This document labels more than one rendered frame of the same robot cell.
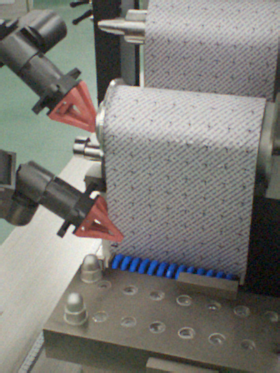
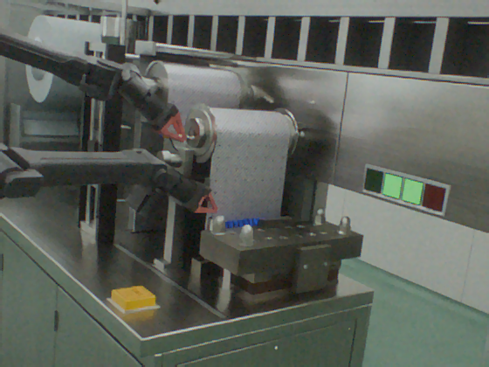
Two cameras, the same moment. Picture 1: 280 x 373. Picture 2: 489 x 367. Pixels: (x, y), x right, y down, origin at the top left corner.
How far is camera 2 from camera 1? 1.19 m
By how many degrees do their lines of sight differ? 56
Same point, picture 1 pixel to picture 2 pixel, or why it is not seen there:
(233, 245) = (275, 197)
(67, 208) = (194, 189)
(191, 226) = (256, 190)
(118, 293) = not seen: hidden behind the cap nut
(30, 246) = (91, 267)
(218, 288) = (285, 219)
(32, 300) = (149, 285)
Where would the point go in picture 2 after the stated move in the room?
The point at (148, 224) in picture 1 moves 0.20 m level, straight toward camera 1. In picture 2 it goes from (233, 195) to (299, 212)
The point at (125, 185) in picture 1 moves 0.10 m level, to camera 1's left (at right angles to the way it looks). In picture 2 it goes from (223, 168) to (196, 170)
